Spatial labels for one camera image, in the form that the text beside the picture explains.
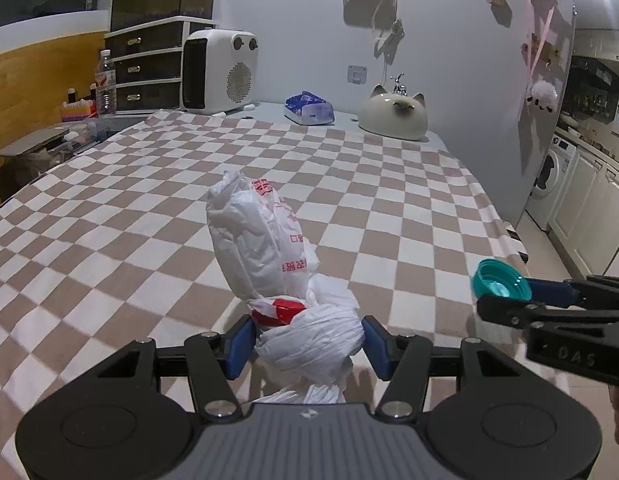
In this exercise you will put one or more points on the white space heater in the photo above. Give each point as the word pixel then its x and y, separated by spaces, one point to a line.
pixel 214 70

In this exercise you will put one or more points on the clear water bottle red label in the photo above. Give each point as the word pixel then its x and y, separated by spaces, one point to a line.
pixel 105 85

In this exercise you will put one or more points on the black range hood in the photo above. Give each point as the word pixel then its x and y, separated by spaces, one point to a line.
pixel 594 75

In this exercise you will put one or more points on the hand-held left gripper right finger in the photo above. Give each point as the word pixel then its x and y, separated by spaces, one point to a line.
pixel 377 347

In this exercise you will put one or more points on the white plush wall toy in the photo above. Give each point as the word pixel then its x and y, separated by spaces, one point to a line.
pixel 542 95

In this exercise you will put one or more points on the teal bottle cap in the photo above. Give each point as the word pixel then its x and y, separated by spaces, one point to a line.
pixel 494 280

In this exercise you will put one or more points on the clear plastic storage box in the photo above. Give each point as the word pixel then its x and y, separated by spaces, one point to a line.
pixel 89 132

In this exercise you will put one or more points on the white kitchen base cabinets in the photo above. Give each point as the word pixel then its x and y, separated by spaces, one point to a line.
pixel 589 200

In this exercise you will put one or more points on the white wall socket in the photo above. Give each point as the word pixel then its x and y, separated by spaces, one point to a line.
pixel 357 74

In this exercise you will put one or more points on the white washing machine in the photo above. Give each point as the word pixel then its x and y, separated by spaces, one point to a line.
pixel 552 180

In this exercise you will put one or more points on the brown white checkered tablecloth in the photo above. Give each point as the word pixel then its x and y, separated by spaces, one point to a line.
pixel 114 210

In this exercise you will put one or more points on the white drawer unit dark drawers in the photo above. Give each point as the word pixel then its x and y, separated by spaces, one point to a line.
pixel 144 65

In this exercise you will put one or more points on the small metal bicycle ornament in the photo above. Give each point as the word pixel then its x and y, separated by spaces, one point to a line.
pixel 399 85

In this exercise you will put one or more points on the blue tissue pack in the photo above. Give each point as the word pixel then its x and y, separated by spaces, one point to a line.
pixel 309 109

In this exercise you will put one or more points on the pink wall ribbon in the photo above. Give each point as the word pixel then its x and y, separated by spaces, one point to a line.
pixel 539 35

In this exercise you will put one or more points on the white plastic bag red print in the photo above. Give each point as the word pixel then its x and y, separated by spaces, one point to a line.
pixel 254 240

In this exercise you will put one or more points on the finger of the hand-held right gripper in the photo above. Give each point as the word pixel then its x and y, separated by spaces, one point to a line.
pixel 509 312
pixel 549 292

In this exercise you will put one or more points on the white cat-shaped ornament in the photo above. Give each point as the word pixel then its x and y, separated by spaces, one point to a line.
pixel 394 120

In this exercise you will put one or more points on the grey flat tray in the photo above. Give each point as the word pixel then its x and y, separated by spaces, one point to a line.
pixel 31 141

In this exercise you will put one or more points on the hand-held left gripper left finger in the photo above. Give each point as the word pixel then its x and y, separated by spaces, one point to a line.
pixel 240 347

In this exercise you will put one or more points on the colourful pen box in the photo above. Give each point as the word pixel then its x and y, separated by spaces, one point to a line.
pixel 79 110

